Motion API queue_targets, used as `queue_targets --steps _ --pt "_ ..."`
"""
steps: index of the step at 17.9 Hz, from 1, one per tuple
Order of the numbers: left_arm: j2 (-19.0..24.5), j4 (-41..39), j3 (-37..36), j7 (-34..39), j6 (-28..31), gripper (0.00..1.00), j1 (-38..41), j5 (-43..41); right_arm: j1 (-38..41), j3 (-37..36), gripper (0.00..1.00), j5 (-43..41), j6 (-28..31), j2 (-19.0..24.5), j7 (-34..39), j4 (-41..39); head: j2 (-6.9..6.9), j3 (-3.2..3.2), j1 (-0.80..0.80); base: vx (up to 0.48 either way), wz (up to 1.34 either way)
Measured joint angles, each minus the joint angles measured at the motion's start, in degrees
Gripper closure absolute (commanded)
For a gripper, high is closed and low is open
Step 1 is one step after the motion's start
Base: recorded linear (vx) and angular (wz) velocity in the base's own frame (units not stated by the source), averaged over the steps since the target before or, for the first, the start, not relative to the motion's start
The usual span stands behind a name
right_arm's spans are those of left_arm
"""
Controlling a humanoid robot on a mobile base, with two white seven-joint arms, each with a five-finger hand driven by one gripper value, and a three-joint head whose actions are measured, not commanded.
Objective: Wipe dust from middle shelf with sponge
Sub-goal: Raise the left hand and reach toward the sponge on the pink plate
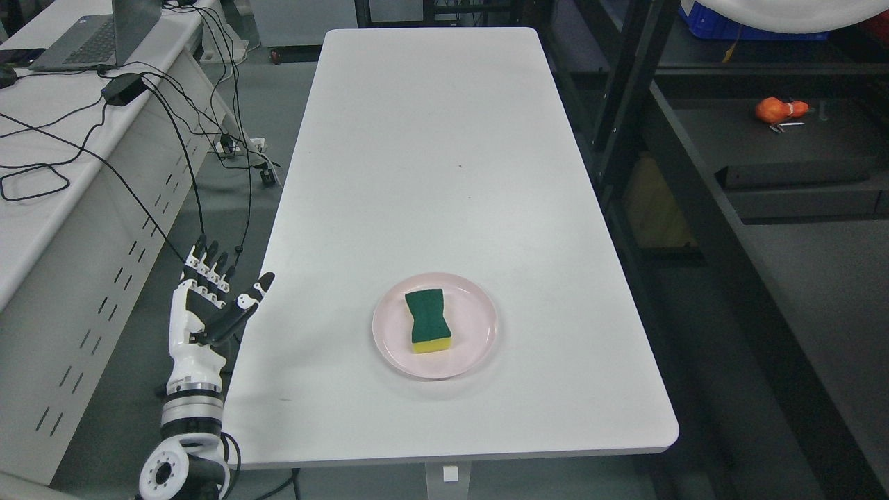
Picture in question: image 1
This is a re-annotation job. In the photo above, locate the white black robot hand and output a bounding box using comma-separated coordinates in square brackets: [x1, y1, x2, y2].
[166, 236, 276, 395]

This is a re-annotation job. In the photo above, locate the green yellow sponge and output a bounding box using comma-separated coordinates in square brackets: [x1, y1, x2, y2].
[404, 288, 453, 354]

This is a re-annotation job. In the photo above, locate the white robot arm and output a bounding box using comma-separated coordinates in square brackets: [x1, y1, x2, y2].
[138, 388, 233, 499]

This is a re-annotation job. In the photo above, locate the orange toy on shelf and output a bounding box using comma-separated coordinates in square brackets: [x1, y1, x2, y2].
[754, 96, 811, 126]

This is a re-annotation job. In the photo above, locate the white side desk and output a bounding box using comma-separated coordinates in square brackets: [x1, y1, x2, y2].
[0, 0, 245, 485]

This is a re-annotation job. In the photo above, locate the white power strip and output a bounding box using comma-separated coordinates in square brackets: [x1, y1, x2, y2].
[210, 134, 269, 158]

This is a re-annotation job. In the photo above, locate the black power adapter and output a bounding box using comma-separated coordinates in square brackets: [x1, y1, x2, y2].
[101, 73, 147, 107]

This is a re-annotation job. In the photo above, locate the pink round plate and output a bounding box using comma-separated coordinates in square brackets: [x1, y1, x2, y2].
[372, 272, 499, 380]

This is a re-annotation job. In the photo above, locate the grey open laptop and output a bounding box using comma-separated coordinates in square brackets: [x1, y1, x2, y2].
[28, 1, 163, 72]

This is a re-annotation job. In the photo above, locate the black computer mouse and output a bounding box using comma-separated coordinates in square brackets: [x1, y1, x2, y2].
[0, 65, 18, 89]

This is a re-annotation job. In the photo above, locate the black metal rack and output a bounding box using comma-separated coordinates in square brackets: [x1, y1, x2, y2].
[540, 1, 887, 499]

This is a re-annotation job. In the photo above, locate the blue plastic crate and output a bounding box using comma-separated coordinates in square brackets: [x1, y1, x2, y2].
[677, 1, 829, 42]

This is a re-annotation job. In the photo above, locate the black cable on desk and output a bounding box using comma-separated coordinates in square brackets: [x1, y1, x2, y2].
[0, 115, 105, 203]

